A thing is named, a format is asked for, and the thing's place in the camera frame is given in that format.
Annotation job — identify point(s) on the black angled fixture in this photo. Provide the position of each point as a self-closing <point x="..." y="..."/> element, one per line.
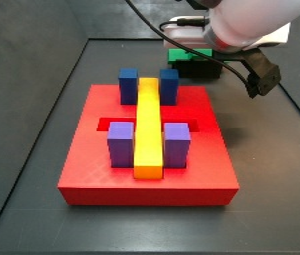
<point x="197" y="68"/>

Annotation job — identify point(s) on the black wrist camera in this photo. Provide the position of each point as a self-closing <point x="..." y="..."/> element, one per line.
<point x="264" y="73"/>

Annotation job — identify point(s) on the dark blue block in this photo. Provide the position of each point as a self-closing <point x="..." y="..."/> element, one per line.
<point x="128" y="78"/>
<point x="168" y="86"/>

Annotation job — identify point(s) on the purple block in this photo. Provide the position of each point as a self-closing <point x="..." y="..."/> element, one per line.
<point x="176" y="144"/>
<point x="121" y="144"/>

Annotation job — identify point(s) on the dark blue right block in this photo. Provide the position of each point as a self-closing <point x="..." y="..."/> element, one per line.
<point x="168" y="86"/>

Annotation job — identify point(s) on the red base board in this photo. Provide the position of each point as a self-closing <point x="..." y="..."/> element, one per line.
<point x="90" y="182"/>

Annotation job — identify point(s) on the purple right block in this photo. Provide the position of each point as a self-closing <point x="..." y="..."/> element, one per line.
<point x="176" y="144"/>

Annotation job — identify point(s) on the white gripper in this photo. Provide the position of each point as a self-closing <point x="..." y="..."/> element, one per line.
<point x="189" y="36"/>

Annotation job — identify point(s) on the green stepped block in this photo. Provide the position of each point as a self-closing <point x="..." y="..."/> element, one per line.
<point x="182" y="55"/>

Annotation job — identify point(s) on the dark blue left block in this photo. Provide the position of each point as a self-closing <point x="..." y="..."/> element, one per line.
<point x="128" y="78"/>

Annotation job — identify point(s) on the yellow long bar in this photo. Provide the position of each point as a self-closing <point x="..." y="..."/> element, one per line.
<point x="148" y="129"/>

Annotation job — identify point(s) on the purple left block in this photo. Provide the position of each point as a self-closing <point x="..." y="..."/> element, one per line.
<point x="121" y="144"/>

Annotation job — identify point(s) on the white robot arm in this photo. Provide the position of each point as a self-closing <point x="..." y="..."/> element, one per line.
<point x="240" y="24"/>

